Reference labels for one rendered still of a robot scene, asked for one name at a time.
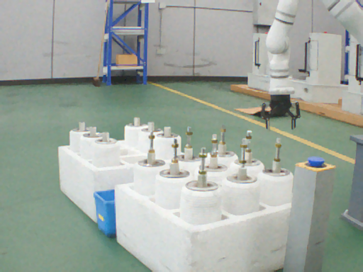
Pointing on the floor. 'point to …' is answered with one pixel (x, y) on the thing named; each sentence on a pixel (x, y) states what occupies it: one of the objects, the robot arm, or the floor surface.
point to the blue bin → (106, 212)
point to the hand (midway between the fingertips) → (280, 127)
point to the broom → (101, 52)
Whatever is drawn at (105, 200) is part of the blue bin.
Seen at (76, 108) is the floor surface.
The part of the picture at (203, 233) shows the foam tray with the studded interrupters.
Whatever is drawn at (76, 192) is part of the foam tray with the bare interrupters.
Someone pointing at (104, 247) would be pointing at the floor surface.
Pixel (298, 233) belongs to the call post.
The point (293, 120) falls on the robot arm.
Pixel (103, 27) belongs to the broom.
